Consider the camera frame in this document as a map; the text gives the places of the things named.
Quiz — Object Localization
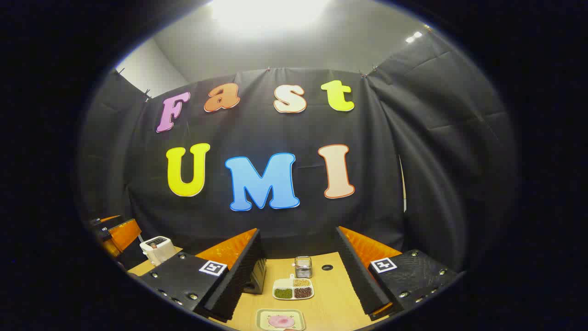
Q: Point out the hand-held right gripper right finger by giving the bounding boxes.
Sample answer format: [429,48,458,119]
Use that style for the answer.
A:
[334,225,461,322]

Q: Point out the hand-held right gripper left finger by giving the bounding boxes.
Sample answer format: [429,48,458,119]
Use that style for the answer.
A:
[138,228,268,323]

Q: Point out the cream square plate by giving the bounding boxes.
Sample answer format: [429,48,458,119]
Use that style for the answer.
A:
[256,308,306,331]

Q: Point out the pink round cake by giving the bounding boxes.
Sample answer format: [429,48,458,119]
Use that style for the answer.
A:
[268,314,294,329]

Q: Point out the white toaster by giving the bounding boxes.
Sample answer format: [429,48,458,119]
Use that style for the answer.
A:
[140,236,176,266]

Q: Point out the glass toothpick holder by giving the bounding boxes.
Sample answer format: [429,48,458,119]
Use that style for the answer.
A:
[294,256,313,279]

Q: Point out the white divided bean plate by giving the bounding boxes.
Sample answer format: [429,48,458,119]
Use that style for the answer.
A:
[272,274,315,301]

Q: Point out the black backdrop cloth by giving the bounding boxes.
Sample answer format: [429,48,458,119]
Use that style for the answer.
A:
[78,32,520,276]

